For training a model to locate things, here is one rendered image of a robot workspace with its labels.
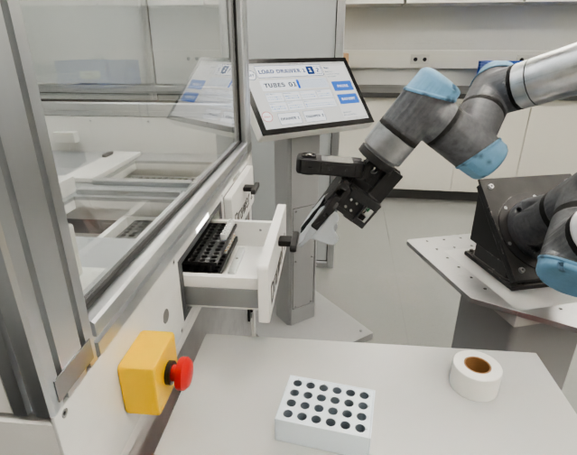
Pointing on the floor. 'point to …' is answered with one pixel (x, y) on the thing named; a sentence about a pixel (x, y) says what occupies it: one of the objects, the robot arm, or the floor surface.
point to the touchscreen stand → (302, 261)
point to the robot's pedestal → (547, 296)
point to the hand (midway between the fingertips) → (301, 234)
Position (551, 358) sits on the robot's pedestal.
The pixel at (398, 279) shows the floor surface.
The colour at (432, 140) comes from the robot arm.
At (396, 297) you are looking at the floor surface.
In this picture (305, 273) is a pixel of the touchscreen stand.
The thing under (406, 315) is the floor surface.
